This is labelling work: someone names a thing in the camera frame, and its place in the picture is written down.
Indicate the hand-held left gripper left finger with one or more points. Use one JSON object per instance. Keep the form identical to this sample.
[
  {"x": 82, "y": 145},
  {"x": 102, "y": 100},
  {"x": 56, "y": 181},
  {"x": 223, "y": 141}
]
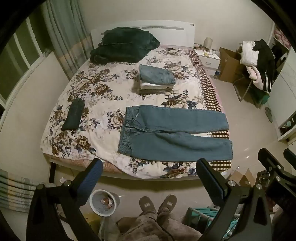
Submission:
[{"x": 90, "y": 178}]

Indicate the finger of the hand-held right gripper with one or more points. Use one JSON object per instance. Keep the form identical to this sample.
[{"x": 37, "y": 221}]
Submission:
[
  {"x": 291, "y": 154},
  {"x": 270, "y": 160}
]

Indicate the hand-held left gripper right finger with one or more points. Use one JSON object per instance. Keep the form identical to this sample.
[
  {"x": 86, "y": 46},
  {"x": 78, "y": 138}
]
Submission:
[{"x": 209, "y": 179}]

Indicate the blue jeans pants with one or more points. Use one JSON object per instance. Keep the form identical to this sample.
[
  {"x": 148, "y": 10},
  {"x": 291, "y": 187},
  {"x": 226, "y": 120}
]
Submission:
[{"x": 173, "y": 143}]

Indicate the person's right forearm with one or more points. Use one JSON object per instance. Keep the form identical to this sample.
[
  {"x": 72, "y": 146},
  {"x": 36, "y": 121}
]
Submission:
[{"x": 284, "y": 227}]

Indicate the folded black pants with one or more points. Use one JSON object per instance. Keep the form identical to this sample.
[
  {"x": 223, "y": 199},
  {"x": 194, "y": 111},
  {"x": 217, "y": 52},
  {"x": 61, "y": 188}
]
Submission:
[{"x": 73, "y": 113}]

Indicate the folded beige pants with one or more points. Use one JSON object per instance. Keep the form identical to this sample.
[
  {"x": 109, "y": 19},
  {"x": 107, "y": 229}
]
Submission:
[{"x": 150, "y": 91}]

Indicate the folded white pants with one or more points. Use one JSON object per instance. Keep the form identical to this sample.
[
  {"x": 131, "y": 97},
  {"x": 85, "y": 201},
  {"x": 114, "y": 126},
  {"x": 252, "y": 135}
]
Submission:
[{"x": 152, "y": 85}]

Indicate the white trash bin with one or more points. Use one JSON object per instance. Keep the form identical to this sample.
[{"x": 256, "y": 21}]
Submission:
[{"x": 103, "y": 204}]

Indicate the grey slipper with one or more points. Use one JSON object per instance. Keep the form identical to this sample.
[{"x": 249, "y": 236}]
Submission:
[{"x": 269, "y": 114}]

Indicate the person's right slipper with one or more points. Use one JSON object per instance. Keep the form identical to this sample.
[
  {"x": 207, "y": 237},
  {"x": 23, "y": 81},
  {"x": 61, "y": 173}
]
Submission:
[{"x": 167, "y": 204}]

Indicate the person's slipper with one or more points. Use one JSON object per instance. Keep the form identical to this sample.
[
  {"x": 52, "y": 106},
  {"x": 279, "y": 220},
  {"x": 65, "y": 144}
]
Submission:
[
  {"x": 148, "y": 205},
  {"x": 167, "y": 204}
]

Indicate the white wardrobe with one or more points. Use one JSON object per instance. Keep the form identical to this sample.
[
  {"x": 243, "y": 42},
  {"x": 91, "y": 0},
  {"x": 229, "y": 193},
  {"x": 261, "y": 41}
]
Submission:
[{"x": 283, "y": 92}]

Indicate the green cloth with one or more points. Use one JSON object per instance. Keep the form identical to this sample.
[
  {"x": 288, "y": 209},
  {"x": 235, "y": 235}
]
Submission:
[{"x": 262, "y": 97}]

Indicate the person's left slipper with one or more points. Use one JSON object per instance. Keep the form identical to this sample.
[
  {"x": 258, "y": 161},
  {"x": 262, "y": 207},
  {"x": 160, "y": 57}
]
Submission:
[{"x": 148, "y": 205}]

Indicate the striped cloth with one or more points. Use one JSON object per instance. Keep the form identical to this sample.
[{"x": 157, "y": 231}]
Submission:
[{"x": 16, "y": 190}]

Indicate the metal folding chair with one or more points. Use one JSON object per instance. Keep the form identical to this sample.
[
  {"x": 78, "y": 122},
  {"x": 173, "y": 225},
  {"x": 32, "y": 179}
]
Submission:
[{"x": 240, "y": 85}]

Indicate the floral blanket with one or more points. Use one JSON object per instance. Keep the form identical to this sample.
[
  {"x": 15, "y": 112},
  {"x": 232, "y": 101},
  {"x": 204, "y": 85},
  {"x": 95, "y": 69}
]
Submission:
[{"x": 104, "y": 97}]

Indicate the pink garment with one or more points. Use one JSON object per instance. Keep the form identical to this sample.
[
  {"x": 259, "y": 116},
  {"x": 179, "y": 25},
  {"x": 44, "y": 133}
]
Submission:
[{"x": 254, "y": 76}]

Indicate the brown checkered blanket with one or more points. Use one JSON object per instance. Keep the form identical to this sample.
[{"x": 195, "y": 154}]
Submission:
[{"x": 209, "y": 92}]

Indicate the black garment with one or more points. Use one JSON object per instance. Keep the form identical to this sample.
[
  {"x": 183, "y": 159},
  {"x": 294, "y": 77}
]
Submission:
[{"x": 266, "y": 60}]

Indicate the cardboard box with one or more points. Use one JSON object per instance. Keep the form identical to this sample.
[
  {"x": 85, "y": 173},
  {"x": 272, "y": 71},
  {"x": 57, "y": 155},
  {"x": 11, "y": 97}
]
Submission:
[{"x": 229, "y": 64}]

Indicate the white garment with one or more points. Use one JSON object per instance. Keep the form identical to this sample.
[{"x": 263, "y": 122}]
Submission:
[{"x": 248, "y": 52}]

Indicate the white nightstand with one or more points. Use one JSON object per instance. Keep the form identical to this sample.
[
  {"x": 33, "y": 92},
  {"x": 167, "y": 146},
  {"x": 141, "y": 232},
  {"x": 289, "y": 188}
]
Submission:
[{"x": 209, "y": 61}]

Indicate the folded blue jeans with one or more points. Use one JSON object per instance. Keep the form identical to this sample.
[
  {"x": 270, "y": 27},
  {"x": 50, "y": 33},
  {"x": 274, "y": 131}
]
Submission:
[{"x": 157, "y": 74}]

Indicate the dark green blanket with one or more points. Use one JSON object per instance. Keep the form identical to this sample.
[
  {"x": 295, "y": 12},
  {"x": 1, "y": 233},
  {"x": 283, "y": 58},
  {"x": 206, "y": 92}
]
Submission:
[{"x": 124, "y": 44}]

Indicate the window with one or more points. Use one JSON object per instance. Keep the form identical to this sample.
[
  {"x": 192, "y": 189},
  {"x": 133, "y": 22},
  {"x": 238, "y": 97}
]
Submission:
[{"x": 20, "y": 58}]

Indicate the striped curtain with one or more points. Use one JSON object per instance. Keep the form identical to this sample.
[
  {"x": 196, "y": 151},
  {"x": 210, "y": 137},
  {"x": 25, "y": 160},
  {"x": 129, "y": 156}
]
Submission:
[{"x": 64, "y": 34}]

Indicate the white bed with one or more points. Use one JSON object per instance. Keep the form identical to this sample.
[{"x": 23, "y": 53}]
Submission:
[{"x": 171, "y": 34}]

